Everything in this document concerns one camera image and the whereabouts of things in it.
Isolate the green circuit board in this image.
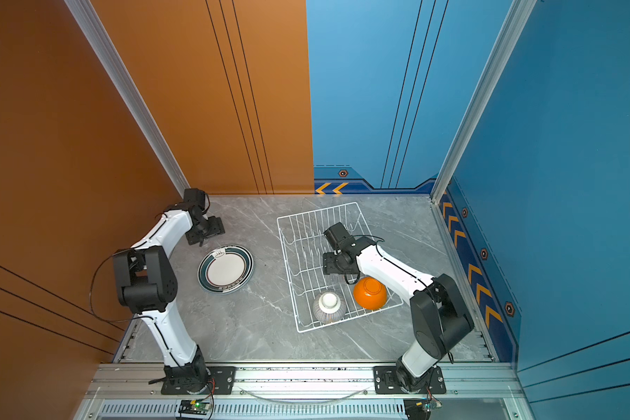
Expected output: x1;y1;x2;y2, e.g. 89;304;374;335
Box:
178;399;214;419
404;399;443;420

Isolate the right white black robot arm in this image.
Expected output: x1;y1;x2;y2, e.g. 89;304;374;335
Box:
322;222;474;393

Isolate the white wire dish rack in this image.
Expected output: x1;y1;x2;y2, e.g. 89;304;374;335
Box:
276;202;373;333

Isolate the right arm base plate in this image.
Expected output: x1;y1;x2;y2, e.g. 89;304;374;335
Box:
373;366;447;395

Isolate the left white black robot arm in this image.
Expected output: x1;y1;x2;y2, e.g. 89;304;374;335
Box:
112;188;224;395

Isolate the left green circuit board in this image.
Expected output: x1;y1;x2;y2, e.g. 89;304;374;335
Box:
178;399;214;419

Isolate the orange bowl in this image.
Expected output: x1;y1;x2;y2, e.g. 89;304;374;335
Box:
353;276;388;311

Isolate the white ribbed bowl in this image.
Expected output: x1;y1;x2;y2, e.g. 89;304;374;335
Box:
313;292;347;325

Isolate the aluminium front rail frame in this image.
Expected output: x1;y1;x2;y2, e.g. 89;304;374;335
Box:
75;362;533;419

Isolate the green rimmed white plate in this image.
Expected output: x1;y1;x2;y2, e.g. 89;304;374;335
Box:
198;245;255;294

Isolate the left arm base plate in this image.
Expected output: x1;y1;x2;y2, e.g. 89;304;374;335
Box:
160;366;236;397

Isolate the right green circuit board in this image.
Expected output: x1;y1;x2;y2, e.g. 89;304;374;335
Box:
404;399;443;420

